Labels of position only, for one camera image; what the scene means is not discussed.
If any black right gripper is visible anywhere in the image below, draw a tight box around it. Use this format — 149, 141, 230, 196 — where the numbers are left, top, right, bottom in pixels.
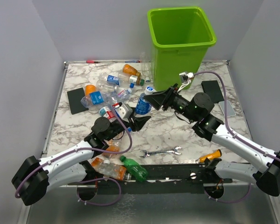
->
143, 83, 197, 122

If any small orange bottle left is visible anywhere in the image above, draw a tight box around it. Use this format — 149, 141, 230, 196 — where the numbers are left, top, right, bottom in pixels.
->
85, 84, 97, 96

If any orange bottle at front edge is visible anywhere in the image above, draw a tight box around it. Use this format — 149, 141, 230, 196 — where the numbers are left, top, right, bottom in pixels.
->
91, 158, 131, 181

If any black flat box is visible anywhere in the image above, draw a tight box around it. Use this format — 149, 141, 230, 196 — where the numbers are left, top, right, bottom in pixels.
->
67, 88, 88, 115
201, 80, 224, 104

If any clear bottle light-blue label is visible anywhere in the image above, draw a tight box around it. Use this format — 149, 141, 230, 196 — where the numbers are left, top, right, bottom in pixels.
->
80, 91, 110, 109

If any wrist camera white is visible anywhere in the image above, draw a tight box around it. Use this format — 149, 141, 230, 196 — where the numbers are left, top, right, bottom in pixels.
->
112, 103, 133, 119
178, 71, 194, 92

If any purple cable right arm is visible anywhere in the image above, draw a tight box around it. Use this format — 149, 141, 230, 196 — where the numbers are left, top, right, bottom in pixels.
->
192, 71, 280, 189

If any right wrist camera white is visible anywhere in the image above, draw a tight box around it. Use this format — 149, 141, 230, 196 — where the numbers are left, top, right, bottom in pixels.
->
178, 71, 194, 92

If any orange handle screwdriver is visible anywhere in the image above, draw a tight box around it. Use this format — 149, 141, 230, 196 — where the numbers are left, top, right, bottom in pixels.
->
195, 149, 222, 163

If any black flat box right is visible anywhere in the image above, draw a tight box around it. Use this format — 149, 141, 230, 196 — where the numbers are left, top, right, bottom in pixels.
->
201, 80, 224, 104

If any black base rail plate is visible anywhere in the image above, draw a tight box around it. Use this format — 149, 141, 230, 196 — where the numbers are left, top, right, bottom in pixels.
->
76, 161, 257, 198

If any green plastic bin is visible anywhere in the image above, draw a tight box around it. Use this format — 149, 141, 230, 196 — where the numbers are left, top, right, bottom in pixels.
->
147, 6, 217, 91

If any tall clear bottle by bin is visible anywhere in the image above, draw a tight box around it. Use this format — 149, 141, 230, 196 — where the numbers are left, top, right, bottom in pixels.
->
140, 52, 152, 83

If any silver open-end wrench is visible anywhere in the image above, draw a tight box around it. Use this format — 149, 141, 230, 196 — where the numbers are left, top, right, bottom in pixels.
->
140, 146, 182, 158

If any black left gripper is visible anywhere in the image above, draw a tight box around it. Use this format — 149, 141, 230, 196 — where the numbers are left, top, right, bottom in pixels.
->
105, 107, 151, 142

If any crushed orange bottle front left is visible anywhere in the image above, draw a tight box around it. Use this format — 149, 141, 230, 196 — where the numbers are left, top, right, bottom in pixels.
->
102, 140, 121, 159

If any green plastic bottle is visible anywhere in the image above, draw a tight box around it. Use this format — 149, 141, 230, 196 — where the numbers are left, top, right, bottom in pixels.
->
120, 155, 148, 182

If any red marker pen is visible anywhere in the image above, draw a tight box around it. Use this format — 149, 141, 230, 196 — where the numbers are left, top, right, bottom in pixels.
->
86, 60, 100, 64

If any orange juice bottle back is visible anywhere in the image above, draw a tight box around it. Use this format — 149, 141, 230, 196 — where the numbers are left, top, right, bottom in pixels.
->
122, 64, 141, 77

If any black flat box left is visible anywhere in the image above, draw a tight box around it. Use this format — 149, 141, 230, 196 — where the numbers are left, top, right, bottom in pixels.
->
67, 88, 88, 115

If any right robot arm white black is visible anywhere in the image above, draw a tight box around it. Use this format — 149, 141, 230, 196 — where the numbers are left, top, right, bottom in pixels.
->
144, 85, 280, 196

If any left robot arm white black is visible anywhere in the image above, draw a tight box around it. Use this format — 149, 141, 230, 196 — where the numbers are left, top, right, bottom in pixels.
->
11, 116, 151, 206

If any blue label water bottle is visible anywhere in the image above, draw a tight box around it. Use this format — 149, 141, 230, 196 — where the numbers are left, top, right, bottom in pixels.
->
135, 86, 154, 115

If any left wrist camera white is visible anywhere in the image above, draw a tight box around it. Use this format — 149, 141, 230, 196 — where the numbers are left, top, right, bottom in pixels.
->
112, 103, 133, 119

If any clear bottle blue label back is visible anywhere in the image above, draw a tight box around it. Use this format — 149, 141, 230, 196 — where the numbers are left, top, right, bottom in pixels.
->
98, 73, 130, 87

